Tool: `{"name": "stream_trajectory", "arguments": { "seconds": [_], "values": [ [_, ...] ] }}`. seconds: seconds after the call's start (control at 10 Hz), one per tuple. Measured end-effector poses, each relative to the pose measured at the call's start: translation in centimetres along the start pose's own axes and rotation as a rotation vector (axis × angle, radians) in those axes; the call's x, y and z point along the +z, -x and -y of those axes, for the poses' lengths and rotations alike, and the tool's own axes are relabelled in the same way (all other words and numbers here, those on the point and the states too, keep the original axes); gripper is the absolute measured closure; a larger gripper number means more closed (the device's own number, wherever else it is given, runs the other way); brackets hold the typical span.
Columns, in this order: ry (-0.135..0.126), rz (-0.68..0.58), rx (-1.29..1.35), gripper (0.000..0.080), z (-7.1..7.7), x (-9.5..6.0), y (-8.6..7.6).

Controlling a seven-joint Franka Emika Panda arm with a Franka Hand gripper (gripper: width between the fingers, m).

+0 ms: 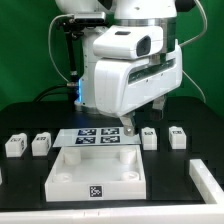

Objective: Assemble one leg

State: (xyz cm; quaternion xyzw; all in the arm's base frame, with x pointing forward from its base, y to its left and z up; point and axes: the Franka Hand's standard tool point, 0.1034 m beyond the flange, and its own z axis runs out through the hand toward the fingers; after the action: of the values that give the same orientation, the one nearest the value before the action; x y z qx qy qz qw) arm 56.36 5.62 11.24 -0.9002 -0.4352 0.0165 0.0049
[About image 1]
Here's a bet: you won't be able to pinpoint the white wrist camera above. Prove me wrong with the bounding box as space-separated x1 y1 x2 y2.
93 25 163 60

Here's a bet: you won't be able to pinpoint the white L-shaped obstacle fixture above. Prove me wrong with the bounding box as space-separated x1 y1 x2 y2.
0 158 224 224

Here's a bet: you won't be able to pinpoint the white camera cable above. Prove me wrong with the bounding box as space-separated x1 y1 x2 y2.
47 13 75 84

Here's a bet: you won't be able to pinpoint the black cables at base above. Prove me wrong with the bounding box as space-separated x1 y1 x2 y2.
32 83 78 103

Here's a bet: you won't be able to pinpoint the white square tabletop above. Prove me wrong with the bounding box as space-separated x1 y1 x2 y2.
45 145 146 202

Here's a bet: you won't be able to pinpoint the white sheet with AprilTags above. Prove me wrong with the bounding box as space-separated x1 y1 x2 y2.
53 127 141 147

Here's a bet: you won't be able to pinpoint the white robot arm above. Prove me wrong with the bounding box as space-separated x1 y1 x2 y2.
55 0 196 136

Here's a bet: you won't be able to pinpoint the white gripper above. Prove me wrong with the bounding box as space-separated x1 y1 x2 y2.
94 41 182 136

